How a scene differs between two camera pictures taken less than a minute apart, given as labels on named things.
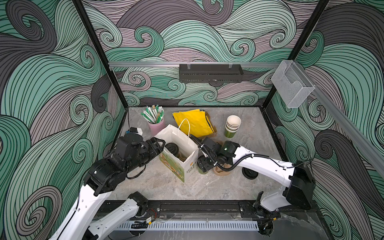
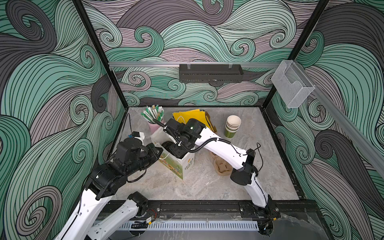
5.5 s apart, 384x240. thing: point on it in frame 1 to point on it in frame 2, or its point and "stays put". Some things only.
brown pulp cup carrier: x=218 y=171 stays put
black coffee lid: x=173 y=148 stays put
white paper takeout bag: x=183 y=165 stays put
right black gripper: x=203 y=164 to x=177 y=151
